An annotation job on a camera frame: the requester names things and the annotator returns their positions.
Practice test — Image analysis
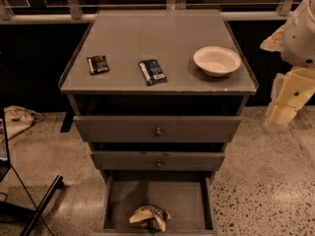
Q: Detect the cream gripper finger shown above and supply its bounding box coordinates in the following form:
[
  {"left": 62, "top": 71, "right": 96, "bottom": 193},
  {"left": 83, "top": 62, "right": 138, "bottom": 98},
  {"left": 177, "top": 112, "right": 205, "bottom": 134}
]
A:
[{"left": 269, "top": 105, "right": 297, "bottom": 126}]

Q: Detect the brown chip bag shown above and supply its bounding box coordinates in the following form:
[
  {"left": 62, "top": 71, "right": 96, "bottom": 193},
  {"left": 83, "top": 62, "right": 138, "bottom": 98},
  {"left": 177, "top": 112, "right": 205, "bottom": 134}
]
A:
[{"left": 129, "top": 205, "right": 171, "bottom": 232}]

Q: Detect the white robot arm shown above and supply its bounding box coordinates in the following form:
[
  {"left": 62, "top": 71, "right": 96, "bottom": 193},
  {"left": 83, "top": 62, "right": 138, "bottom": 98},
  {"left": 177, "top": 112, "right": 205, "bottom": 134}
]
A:
[{"left": 260, "top": 0, "right": 315, "bottom": 126}]

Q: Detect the grey bottom drawer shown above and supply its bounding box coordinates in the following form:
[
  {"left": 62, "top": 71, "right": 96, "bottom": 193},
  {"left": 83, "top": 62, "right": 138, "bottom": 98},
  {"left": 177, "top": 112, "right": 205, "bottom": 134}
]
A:
[{"left": 92, "top": 172, "right": 219, "bottom": 236}]

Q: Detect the grey drawer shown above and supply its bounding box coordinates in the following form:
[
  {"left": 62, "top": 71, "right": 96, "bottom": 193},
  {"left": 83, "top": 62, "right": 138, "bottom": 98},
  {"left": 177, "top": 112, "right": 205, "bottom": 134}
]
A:
[
  {"left": 74, "top": 115, "right": 240, "bottom": 143},
  {"left": 92, "top": 172, "right": 219, "bottom": 236},
  {"left": 91, "top": 151, "right": 225, "bottom": 171}
]

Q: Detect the grey drawer cabinet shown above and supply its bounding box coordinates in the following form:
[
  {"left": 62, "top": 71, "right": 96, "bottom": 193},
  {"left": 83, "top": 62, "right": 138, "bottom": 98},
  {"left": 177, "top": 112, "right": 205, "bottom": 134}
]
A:
[{"left": 58, "top": 9, "right": 260, "bottom": 236}]

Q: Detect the grey middle drawer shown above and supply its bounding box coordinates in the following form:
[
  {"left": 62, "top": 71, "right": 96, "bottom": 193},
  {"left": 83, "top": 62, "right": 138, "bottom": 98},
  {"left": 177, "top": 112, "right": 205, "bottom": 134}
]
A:
[{"left": 91, "top": 151, "right": 225, "bottom": 171}]

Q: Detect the grey top drawer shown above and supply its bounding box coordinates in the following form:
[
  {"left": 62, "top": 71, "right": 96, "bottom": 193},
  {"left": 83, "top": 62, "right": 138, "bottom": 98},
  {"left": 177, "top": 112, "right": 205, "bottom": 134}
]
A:
[{"left": 74, "top": 115, "right": 240, "bottom": 143}]

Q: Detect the beige cloth bag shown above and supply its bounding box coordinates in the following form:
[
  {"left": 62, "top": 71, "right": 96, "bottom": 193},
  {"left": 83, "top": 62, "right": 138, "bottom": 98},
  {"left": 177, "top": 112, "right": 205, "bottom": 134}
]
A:
[{"left": 4, "top": 105, "right": 43, "bottom": 139}]

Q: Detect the white bowl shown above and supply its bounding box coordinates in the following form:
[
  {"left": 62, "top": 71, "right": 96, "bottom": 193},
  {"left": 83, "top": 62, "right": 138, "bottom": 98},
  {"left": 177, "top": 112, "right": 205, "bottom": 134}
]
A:
[{"left": 193, "top": 46, "right": 241, "bottom": 77}]

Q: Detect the blue snack packet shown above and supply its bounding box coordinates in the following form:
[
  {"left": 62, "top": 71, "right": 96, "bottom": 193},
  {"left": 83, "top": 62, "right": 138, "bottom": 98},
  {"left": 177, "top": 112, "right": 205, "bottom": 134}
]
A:
[{"left": 138, "top": 59, "right": 167, "bottom": 86}]

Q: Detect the black snack packet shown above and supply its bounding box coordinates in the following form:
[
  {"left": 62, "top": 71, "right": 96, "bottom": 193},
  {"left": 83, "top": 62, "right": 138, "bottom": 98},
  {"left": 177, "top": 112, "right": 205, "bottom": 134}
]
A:
[{"left": 87, "top": 55, "right": 109, "bottom": 75}]

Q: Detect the metal window railing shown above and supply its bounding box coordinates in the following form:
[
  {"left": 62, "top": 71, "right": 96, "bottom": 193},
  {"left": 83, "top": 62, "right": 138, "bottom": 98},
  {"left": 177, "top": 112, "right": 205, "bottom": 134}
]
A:
[{"left": 0, "top": 0, "right": 315, "bottom": 26}]

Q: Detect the black stand with screen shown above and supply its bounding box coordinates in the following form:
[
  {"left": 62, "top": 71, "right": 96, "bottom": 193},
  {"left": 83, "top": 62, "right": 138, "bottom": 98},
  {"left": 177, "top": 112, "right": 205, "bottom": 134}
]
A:
[{"left": 0, "top": 107, "right": 65, "bottom": 236}]

